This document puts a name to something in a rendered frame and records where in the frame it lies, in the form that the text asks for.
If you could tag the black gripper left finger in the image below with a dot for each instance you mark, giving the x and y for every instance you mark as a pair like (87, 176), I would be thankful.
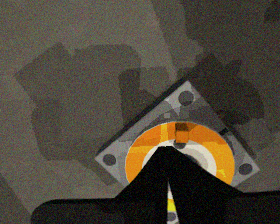
(142, 201)

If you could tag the orange round plate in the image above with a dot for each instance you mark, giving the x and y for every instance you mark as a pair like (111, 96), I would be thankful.
(201, 142)

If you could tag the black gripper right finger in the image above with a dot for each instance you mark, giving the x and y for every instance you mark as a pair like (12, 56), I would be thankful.
(202, 198)

